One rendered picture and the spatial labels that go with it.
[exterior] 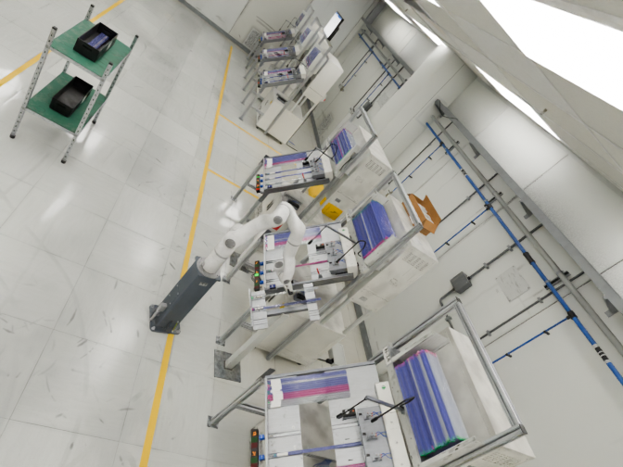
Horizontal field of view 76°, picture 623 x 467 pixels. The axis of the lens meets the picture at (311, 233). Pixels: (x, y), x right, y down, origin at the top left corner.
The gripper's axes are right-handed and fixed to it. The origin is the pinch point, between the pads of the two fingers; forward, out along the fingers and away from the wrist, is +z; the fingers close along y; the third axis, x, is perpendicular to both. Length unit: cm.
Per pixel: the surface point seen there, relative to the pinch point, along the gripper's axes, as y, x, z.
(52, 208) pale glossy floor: 94, 171, -69
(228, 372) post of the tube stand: -17, 70, 58
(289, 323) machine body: 10, 13, 54
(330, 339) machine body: 6, -16, 88
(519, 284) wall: 9, -194, 88
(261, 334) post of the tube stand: -14.0, 30.5, 22.8
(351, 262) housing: 16, -51, 5
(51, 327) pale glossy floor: -14, 153, -46
